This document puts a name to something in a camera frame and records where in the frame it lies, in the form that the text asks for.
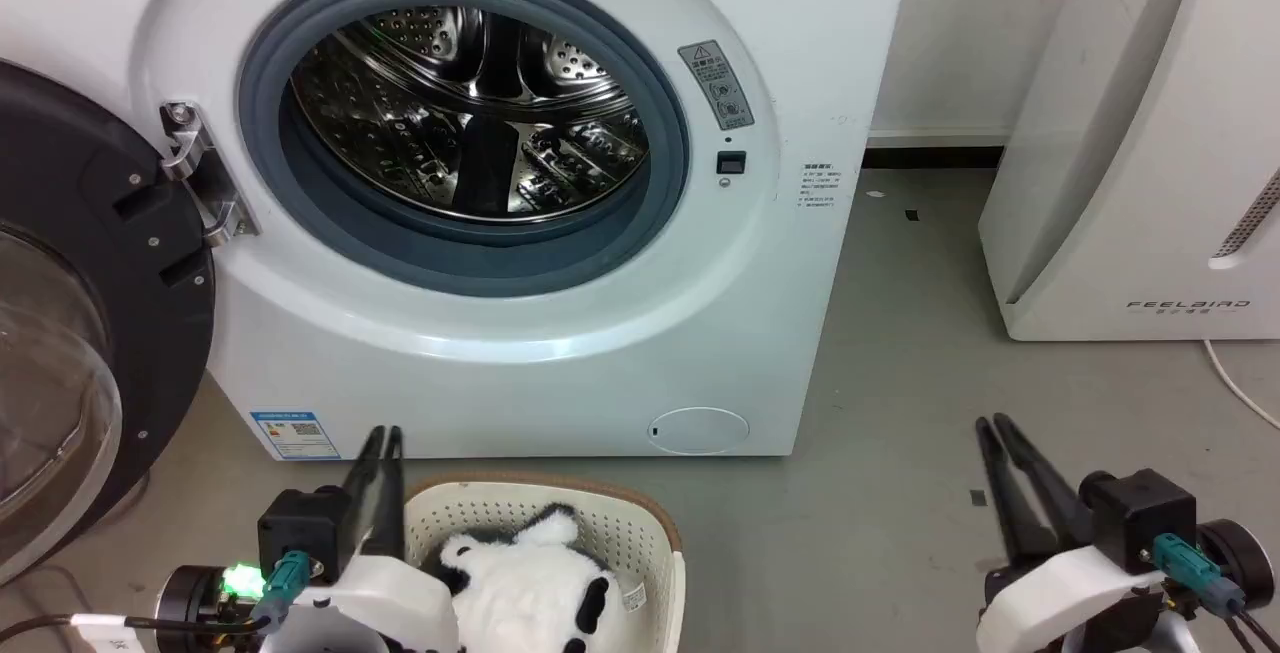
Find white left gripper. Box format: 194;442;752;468
262;424;463;653

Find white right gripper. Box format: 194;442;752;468
975;413;1169;653

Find black and white plush toy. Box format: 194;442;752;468
422;503;623;653

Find metal washing machine door hinge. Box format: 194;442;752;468
160;101;259;247

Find black round washer door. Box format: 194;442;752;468
0;59;218;586

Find stainless steel washing machine drum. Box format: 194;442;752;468
288;5;651;226

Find blue energy label sticker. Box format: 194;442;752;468
249;410;342;461

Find white front-load washing machine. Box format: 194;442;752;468
0;0;916;461

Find grey rubber door gasket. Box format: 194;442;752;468
236;0;691;298

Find white perforated laundry basket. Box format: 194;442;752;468
403;474;687;653

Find round white filter cover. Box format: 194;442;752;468
647;406;751;456

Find white air purifier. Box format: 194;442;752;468
978;0;1280;343

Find small printed text label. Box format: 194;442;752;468
799;164;843;213

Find grey warning sticker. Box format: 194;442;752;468
678;39;756;132

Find right arm teal-plug cable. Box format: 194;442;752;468
1150;533;1280;653

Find white power cable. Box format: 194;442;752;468
1202;339;1280;431

